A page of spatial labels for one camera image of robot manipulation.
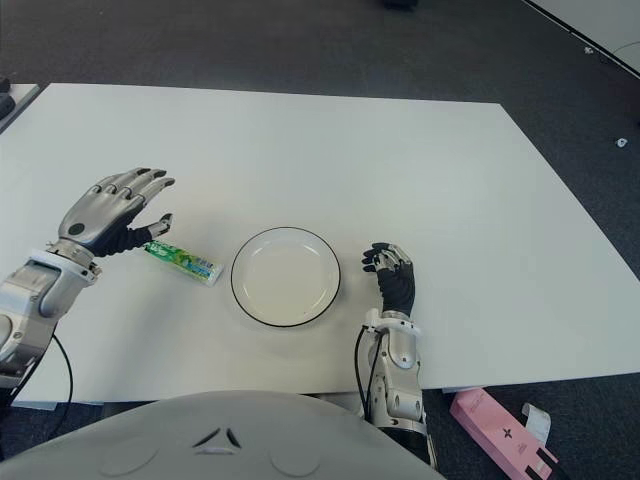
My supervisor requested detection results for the white neighbouring table with cable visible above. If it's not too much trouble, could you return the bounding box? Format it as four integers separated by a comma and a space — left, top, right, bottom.
522, 0, 640, 79

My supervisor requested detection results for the white plate with black rim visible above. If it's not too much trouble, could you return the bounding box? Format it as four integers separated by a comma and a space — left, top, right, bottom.
230, 227, 344, 330

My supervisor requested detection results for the green candy pack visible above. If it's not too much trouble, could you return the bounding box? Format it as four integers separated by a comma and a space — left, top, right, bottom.
143, 240, 223, 287

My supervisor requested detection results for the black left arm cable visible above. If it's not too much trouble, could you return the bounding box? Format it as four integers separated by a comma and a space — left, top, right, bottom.
9, 332, 75, 436

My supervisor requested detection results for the white paper strip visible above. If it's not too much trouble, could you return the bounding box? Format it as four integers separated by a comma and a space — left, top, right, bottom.
519, 402, 552, 444

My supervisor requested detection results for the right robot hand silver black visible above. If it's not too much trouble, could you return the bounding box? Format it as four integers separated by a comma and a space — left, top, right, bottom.
360, 241, 417, 317

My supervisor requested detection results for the grey robot torso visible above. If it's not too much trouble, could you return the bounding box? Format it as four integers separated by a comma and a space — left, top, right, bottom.
0, 391, 446, 480

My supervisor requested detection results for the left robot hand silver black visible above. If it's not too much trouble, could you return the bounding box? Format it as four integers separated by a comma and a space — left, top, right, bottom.
57, 167, 177, 259

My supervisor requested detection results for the white side table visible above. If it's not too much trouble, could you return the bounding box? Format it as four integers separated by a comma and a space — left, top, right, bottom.
0, 82, 41, 134

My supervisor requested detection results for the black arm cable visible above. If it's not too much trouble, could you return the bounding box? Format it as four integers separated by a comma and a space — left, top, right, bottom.
353, 324, 386, 419
9, 332, 75, 436

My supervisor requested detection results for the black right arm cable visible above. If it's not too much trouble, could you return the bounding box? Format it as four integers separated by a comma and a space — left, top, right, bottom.
353, 324, 386, 419

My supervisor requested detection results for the pink cardboard box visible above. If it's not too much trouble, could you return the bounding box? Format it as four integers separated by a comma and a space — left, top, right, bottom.
449, 388, 561, 480

